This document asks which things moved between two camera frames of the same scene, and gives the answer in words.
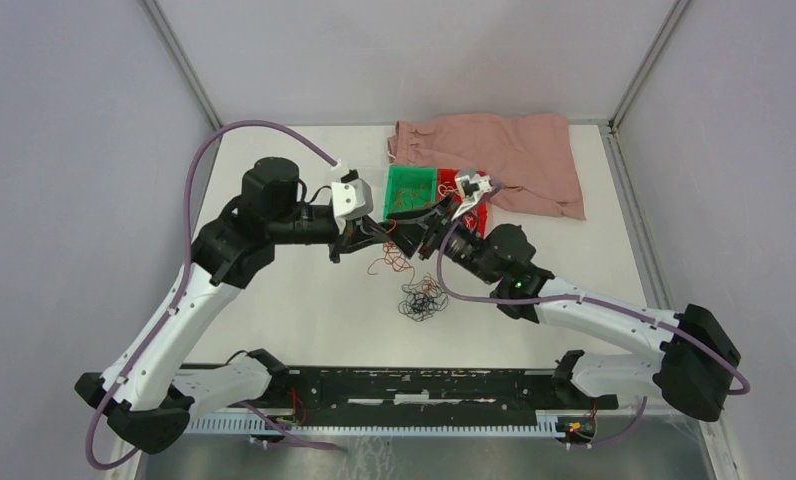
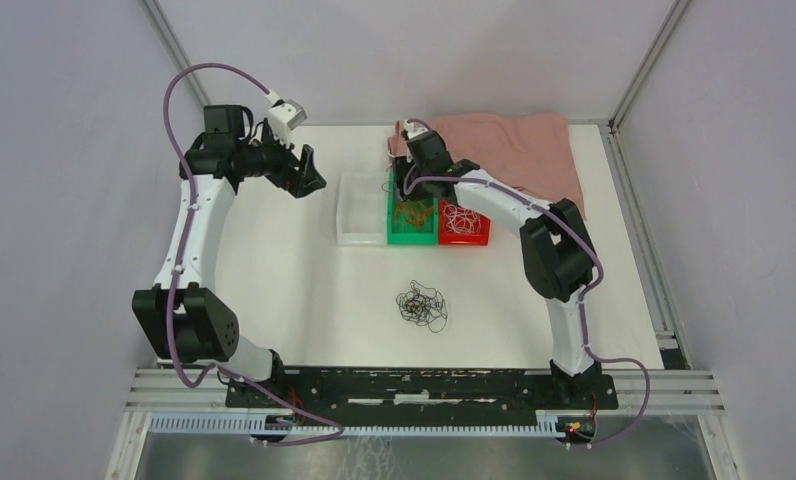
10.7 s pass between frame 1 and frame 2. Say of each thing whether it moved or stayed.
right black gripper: moved
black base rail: stayed
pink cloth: stayed
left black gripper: moved
